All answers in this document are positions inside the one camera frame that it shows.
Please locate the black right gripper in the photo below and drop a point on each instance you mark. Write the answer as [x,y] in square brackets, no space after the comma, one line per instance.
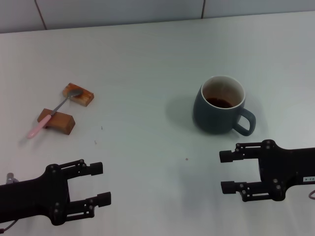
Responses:
[290,167]

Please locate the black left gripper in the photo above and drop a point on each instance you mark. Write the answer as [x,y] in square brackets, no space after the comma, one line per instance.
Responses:
[32,196]

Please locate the grey ceramic coffee cup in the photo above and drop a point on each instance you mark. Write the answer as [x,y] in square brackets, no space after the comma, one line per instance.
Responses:
[214,118]

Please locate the dark arched wooden block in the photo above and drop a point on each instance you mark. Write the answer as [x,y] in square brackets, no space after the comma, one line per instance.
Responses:
[61,121]

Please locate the light wooden block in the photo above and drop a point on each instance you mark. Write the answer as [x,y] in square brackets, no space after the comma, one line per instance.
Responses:
[83,97]

